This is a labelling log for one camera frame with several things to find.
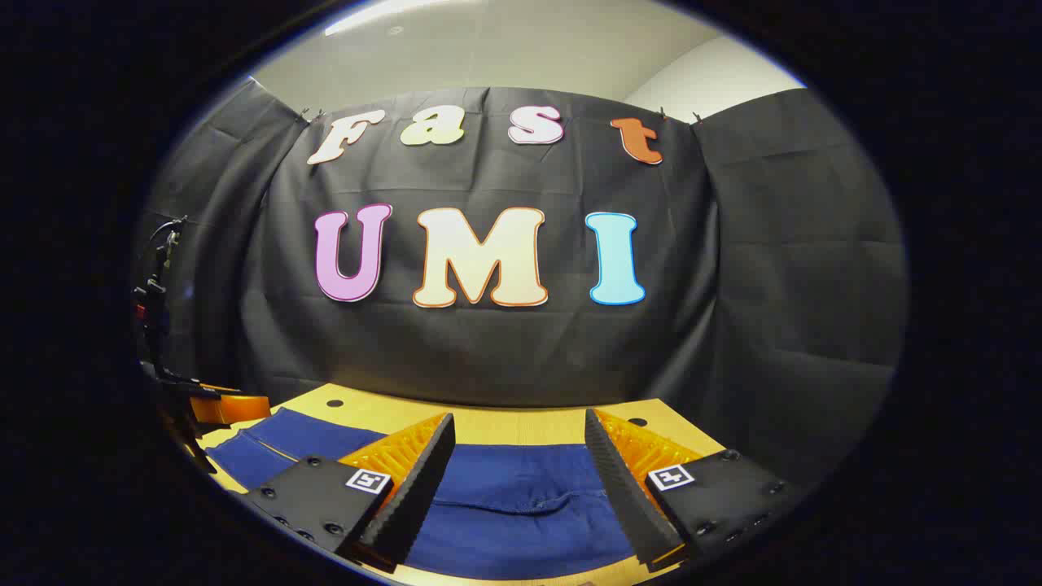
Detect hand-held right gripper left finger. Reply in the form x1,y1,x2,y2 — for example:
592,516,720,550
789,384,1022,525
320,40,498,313
244,413,457,575

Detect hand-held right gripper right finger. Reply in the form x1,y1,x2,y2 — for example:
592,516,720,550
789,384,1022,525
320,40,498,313
584,409,803,571

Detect blue denim jeans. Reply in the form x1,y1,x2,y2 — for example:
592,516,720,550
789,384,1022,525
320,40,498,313
204,407,644,580

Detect black backdrop cloth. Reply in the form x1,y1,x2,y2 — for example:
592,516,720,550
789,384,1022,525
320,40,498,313
134,77,908,489

